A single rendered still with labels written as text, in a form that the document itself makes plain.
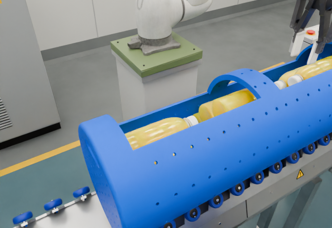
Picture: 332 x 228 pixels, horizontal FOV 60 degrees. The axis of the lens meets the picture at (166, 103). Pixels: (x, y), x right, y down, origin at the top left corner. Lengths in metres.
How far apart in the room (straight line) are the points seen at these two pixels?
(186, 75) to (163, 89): 0.13
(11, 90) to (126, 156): 1.77
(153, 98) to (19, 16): 1.10
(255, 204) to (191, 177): 0.37
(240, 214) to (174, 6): 0.84
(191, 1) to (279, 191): 0.83
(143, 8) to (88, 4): 2.33
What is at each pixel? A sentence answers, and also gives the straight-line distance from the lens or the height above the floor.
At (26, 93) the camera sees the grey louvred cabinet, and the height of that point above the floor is 0.44.
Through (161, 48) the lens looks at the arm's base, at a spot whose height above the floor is 1.05.
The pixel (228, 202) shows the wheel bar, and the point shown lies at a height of 0.93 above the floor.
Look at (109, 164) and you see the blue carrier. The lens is 0.55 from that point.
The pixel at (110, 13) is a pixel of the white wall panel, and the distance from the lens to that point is 3.67.
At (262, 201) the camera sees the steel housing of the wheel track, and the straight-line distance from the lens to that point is 0.96.
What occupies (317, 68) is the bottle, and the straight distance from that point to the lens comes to 0.98.
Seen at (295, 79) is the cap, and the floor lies 1.17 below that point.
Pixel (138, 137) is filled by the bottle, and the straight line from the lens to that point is 0.63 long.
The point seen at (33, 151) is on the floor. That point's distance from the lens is 2.46.
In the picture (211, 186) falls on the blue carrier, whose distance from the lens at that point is 0.66.
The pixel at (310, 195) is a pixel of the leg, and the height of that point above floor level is 0.55.
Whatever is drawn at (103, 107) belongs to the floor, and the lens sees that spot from 2.71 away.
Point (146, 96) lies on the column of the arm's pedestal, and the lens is 1.29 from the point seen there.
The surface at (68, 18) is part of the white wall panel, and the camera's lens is 3.52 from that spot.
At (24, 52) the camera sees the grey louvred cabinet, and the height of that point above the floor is 0.75.
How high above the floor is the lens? 1.63
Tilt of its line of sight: 37 degrees down
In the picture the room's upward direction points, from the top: straight up
